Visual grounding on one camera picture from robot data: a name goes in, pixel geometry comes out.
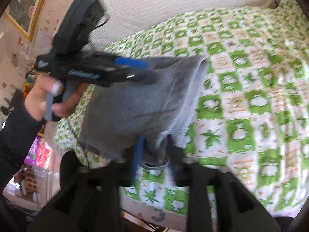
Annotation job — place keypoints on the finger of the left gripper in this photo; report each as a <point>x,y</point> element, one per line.
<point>131,74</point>
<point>128,62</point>

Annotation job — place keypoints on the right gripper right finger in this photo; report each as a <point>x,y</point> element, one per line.
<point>237,209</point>

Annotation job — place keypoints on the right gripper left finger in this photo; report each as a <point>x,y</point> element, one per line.
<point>89,199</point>

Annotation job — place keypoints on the grey pants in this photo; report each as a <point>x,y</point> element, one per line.
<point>117,115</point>

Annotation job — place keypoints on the left hand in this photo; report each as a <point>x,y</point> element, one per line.
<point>38,100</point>

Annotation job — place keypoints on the purple prunes box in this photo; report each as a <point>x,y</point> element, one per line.
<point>39,154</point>

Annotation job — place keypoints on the green patterned bed sheet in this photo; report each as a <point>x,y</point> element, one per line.
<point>252,113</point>

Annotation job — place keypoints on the framed wall picture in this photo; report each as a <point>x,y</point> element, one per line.
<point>24,15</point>

